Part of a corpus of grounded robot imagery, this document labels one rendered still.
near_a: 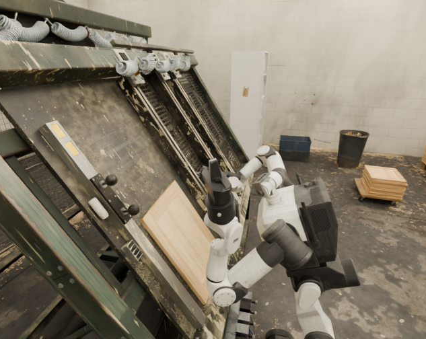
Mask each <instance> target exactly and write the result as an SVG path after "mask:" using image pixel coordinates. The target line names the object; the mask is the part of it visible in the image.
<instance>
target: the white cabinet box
mask: <svg viewBox="0 0 426 339"><path fill-rule="evenodd" d="M268 64H269V52H267V51H232V76H231V102H230V127H231V129H232V130H233V132H234V134H235V136H236V138H237V139H238V141H239V142H240V144H241V146H242V148H243V149H244V151H245V152H246V154H247V156H248V158H249V160H251V159H252V158H253V157H255V155H257V150H258V149H259V148H260V147H261V146H262V134H263V124H264V108H265V99H266V90H267V73H268Z"/></svg>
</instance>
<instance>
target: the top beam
mask: <svg viewBox="0 0 426 339"><path fill-rule="evenodd" d="M125 52H126V53H127V55H128V56H129V58H130V59H131V60H132V61H134V60H135V57H136V56H139V58H140V59H142V58H143V57H146V56H148V53H147V51H138V50H125ZM113 55H115V53H114V51H113V48H96V47H87V46H70V45H62V44H45V43H35V42H19V41H10V40H0V88H4V87H17V86H25V85H38V84H45V83H59V82H66V81H80V80H87V79H101V78H108V77H121V76H122V75H120V74H118V73H117V72H116V64H117V62H116V60H115V59H114V57H113ZM115 57H116V58H117V59H118V57H117V56H116V55H115ZM187 57H189V60H190V62H189V63H190V68H189V69H191V68H193V67H195V66H197V65H198V62H197V60H196V59H195V57H194V55H188V56H187ZM118 61H119V59H118Z"/></svg>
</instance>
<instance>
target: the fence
mask: <svg viewBox="0 0 426 339"><path fill-rule="evenodd" d="M54 124H58V126H59V127H60V129H61V130H62V131H63V132H64V134H65V135H66V137H63V138H61V139H60V138H59V137H58V136H57V134H56V133H55V131H54V130H53V129H52V128H51V127H50V126H51V125H54ZM39 131H40V132H41V133H42V134H43V136H44V137H45V139H46V140H47V141H48V142H49V143H50V145H51V146H52V147H53V149H54V150H55V151H56V152H57V153H58V155H59V156H60V157H61V159H62V160H63V161H64V162H65V164H66V165H67V166H68V168H69V169H70V170H71V171H72V172H73V174H74V175H75V177H76V178H77V179H78V180H79V181H80V183H81V184H82V185H83V187H84V188H85V189H86V190H87V192H88V193H89V194H90V196H91V197H92V198H94V197H96V198H97V199H98V201H99V202H100V203H101V205H102V206H103V207H104V208H105V209H106V211H107V213H108V218H109V219H110V221H111V222H112V224H113V225H114V226H115V227H116V228H117V230H118V231H119V232H120V234H121V235H122V236H123V237H124V239H125V240H126V241H129V240H131V239H132V240H133V241H134V242H135V243H136V245H137V246H138V247H139V249H140V250H141V251H142V252H143V254H142V256H141V257H140V259H141V260H142V262H143V263H144V264H145V265H146V267H147V268H148V269H149V271H150V272H151V273H152V275H154V277H155V278H156V279H157V281H158V282H159V283H160V285H161V286H162V287H163V288H164V290H165V291H166V292H167V294H169V296H170V297H171V298H172V300H173V301H174V302H175V304H177V306H178V307H179V309H180V310H181V311H182V313H183V314H184V315H185V316H186V318H187V319H188V320H189V322H190V323H191V324H192V325H193V326H194V328H195V329H199V328H203V327H204V324H205V320H206V315H205V314H204V313H203V311H202V310H201V308H200V307H199V306H198V305H197V303H196V302H195V301H194V299H193V298H192V297H191V296H190V294H189V293H188V291H187V290H186V289H185V288H184V286H183V285H182V283H181V282H180V281H179V280H178V279H177V277H176V276H175V274H174V273H173V272H172V271H171V269H170V268H169V267H168V265H167V264H166V263H165V262H164V260H163V259H162V257H161V256H160V255H159V254H158V252H157V251H156V250H155V248H154V247H153V246H152V244H151V243H150V242H149V240H148V239H147V238H146V237H145V235H144V234H143V232H142V231H141V230H140V228H139V227H138V226H137V224H136V223H135V222H134V220H132V218H131V220H130V221H129V222H128V223H127V224H125V225H124V224H123V223H122V221H121V220H120V219H119V218H118V216H117V215H116V213H115V212H114V211H113V210H112V209H111V207H110V206H109V204H108V203H107V202H106V201H105V200H104V198H103V197H102V195H101V194H100V193H99V192H98V191H97V189H96V188H95V186H94V185H93V184H92V183H91V182H90V178H92V177H94V176H95V175H97V174H98V173H97V172H96V171H95V169H94V168H93V167H92V165H91V164H90V163H89V161H88V160H87V159H86V158H85V156H84V155H83V153H82V152H81V151H80V150H79V148H78V147H77V145H76V144H75V143H74V142H73V141H72V139H71V138H70V136H69V135H68V134H67V133H66V131H65V130H64V129H63V127H62V126H61V125H60V124H59V122H58V121H57V120H56V121H54V122H49V123H46V124H44V125H43V126H42V127H41V128H39ZM70 141H71V143H72V144H73V146H74V147H75V148H76V149H77V151H78V152H79V154H78V155H76V156H73V155H72V154H71V152H70V151H69V150H68V148H67V147H66V146H65V145H64V144H65V143H68V142H70Z"/></svg>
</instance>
